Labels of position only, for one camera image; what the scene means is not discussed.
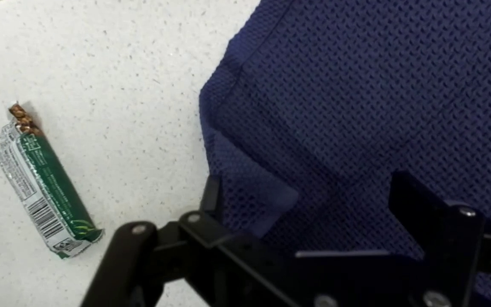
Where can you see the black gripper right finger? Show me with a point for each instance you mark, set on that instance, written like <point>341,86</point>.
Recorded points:
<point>450,244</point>

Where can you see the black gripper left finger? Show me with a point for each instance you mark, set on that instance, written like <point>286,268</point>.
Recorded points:
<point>211,256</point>

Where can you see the dark blue towel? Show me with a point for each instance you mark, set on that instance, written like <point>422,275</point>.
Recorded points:
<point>370,103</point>

